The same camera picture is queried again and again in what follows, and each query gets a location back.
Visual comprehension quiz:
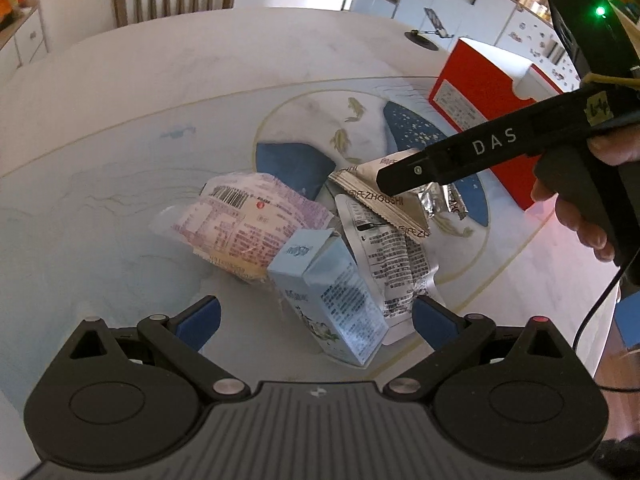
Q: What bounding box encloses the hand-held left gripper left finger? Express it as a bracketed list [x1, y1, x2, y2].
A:
[67, 295, 251, 403]

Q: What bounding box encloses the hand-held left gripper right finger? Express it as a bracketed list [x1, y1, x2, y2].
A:
[382, 294, 578, 403]

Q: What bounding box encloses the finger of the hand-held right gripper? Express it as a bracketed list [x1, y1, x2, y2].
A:
[376, 147, 447, 197]

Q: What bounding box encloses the brown and silver wrapper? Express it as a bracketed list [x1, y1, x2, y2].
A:
[327, 150, 468, 241]

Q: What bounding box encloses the red and white cardboard box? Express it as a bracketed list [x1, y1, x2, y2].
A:
[429, 37, 583, 211]

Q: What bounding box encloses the light blue carton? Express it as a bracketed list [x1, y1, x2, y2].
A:
[267, 229, 391, 367]

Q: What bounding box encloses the white marble desktop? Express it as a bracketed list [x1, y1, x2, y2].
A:
[0, 6, 623, 466]

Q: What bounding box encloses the person's right hand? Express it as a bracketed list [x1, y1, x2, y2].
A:
[531, 125, 640, 263]

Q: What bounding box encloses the white printed foil wrapper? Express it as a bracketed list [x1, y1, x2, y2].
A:
[334, 192, 441, 346]

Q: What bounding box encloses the white refrigerator with magnets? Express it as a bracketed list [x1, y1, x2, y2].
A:
[495, 7, 583, 93]

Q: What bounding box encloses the pink snack packet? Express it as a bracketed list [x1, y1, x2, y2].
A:
[150, 172, 336, 286]

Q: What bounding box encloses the black phone stand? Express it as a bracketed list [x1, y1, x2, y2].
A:
[404, 7, 458, 51]

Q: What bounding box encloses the blue cloth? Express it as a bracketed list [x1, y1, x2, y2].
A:
[615, 300, 640, 348]

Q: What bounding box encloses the white sideboard with wooden top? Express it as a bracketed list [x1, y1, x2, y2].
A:
[0, 2, 49, 78]

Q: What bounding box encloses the black cable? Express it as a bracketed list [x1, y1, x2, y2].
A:
[572, 265, 640, 393]

